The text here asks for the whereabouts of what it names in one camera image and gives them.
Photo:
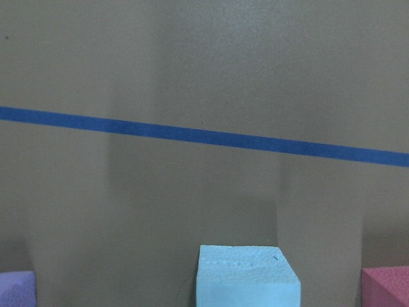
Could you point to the light blue foam block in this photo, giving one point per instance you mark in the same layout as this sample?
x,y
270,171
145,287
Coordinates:
x,y
245,276

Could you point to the dark pink foam block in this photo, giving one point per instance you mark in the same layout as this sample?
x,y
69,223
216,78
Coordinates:
x,y
384,286

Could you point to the purple foam block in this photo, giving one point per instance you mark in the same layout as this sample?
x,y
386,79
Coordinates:
x,y
18,289

